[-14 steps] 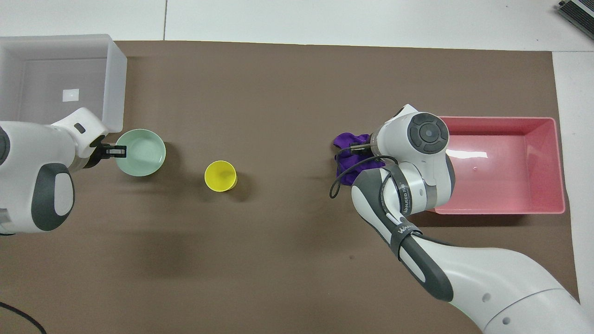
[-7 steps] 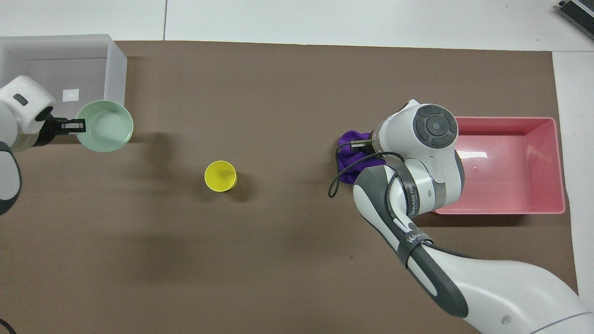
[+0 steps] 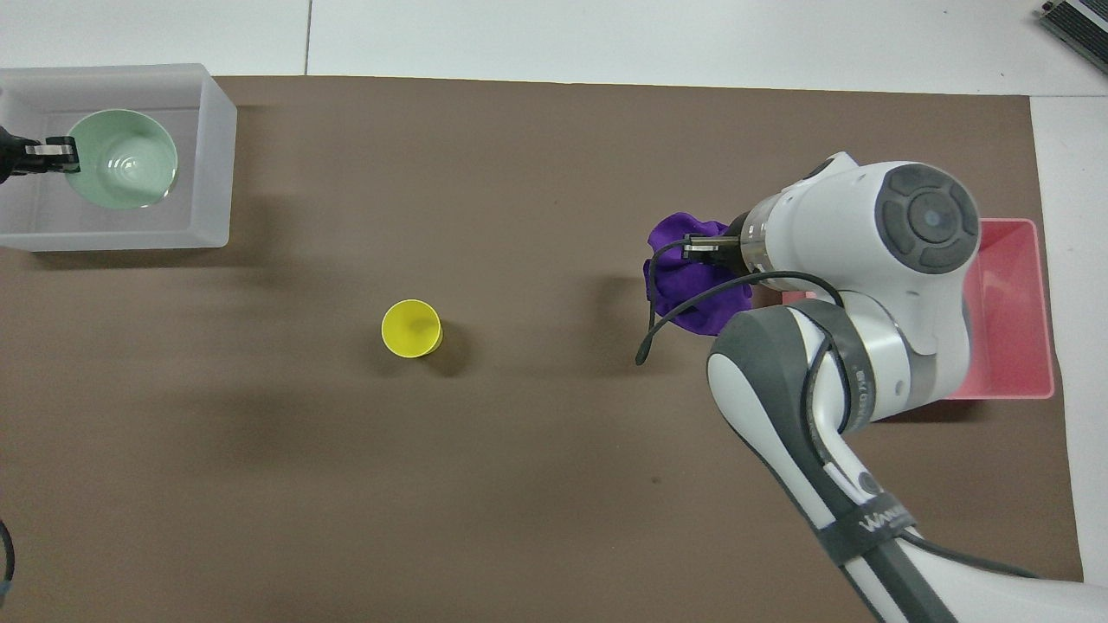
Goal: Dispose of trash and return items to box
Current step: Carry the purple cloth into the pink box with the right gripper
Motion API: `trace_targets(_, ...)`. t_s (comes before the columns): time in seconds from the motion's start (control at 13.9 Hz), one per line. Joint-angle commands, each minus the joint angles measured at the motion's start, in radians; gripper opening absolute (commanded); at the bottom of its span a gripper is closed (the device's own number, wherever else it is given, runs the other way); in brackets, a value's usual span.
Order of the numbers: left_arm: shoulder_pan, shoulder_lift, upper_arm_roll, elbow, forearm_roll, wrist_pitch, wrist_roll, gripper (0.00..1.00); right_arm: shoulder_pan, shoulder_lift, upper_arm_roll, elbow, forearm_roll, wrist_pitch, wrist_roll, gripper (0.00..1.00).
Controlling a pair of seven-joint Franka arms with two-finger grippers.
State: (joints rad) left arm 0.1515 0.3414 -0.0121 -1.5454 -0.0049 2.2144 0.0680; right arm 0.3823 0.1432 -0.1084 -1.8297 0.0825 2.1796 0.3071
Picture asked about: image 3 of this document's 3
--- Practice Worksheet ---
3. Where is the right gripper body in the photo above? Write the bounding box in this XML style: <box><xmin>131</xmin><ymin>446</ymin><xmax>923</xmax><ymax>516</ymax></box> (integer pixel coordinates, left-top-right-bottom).
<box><xmin>717</xmin><ymin>213</ymin><xmax>749</xmax><ymax>271</ymax></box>

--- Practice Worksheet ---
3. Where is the purple cloth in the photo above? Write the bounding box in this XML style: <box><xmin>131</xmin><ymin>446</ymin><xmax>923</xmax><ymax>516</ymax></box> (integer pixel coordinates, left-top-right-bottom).
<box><xmin>643</xmin><ymin>213</ymin><xmax>755</xmax><ymax>337</ymax></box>

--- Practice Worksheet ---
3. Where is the mint green bowl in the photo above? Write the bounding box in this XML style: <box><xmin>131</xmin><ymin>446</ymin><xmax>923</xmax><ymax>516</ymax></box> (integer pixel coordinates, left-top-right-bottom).
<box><xmin>66</xmin><ymin>108</ymin><xmax>180</xmax><ymax>210</ymax></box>

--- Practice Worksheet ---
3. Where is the translucent white plastic box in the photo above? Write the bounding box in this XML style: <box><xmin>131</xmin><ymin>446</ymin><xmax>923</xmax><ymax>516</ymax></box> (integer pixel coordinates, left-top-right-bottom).
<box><xmin>0</xmin><ymin>63</ymin><xmax>238</xmax><ymax>253</ymax></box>

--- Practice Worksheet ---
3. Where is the pink plastic bin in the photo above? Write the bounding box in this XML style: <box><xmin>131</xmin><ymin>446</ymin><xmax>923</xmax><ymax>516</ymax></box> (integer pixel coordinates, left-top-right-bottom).
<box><xmin>782</xmin><ymin>218</ymin><xmax>1056</xmax><ymax>401</ymax></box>

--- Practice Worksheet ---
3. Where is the yellow paper cup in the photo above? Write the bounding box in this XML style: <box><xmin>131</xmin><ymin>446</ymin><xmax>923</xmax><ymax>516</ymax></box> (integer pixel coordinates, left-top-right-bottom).
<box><xmin>381</xmin><ymin>299</ymin><xmax>445</xmax><ymax>359</ymax></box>

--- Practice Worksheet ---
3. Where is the grey ribbed device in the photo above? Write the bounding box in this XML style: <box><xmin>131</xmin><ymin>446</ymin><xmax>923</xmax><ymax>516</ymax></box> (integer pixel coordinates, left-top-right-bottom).
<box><xmin>1038</xmin><ymin>0</ymin><xmax>1108</xmax><ymax>52</ymax></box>

